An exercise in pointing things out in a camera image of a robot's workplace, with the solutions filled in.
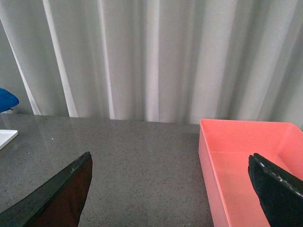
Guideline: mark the blue microfiber cloth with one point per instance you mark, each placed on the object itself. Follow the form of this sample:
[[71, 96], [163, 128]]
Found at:
[[7, 100]]

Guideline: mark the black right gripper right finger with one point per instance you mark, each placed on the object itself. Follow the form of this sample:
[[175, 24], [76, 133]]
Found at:
[[279, 192]]

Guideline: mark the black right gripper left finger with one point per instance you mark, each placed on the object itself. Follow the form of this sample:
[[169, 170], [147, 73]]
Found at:
[[59, 202]]

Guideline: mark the pink plastic bin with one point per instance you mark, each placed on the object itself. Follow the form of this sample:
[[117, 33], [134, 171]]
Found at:
[[224, 150]]

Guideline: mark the white curtain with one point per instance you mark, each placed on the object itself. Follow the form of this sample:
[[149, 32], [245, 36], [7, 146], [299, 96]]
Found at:
[[154, 60]]

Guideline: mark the white rack base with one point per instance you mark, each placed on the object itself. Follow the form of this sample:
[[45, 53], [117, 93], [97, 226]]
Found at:
[[7, 136]]

